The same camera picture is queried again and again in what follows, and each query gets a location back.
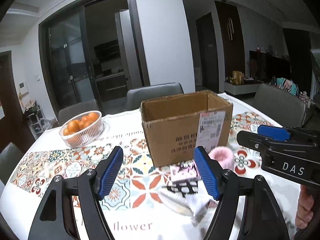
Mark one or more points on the white low cabinet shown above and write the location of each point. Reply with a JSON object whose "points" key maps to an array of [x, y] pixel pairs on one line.
{"points": [[241, 89]]}

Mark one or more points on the patterned tile tablecloth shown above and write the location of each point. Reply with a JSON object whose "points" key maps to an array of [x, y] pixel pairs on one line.
{"points": [[138, 204]]}

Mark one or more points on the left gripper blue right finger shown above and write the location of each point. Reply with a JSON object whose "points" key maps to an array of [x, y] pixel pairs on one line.
{"points": [[210, 172]]}

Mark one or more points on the grey chair behind box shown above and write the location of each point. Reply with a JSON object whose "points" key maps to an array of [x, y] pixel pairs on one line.
{"points": [[135, 96]]}

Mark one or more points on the black glass sliding door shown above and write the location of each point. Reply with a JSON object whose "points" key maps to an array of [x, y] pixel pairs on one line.
{"points": [[93, 50]]}

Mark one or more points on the colourful clothes on chair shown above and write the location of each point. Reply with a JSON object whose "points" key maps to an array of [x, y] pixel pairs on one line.
{"points": [[285, 84]]}

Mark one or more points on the pink cartoon tissue pack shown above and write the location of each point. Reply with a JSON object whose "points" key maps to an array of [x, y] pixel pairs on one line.
{"points": [[184, 171]]}

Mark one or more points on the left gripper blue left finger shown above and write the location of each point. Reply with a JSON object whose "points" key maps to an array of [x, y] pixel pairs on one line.
{"points": [[107, 171]]}

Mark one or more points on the grey chair right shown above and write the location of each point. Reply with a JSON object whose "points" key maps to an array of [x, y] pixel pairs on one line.
{"points": [[283, 107]]}

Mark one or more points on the pink fluffy headband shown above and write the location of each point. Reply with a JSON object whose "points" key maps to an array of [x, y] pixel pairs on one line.
{"points": [[224, 156]]}

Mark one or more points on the small cluttered rack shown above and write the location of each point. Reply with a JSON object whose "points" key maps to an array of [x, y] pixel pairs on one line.
{"points": [[37, 123]]}

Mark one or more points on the brown cardboard box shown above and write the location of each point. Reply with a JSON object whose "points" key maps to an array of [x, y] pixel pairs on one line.
{"points": [[175, 125]]}

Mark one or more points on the right hand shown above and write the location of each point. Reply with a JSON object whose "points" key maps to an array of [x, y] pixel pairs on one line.
{"points": [[304, 212]]}

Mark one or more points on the grey chair near left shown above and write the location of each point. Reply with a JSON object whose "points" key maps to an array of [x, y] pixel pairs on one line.
{"points": [[9, 158]]}

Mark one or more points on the white basket of oranges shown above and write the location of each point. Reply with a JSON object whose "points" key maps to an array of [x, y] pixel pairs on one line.
{"points": [[82, 129]]}

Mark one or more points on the grey chair far left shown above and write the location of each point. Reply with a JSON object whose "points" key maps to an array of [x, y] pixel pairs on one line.
{"points": [[76, 109]]}

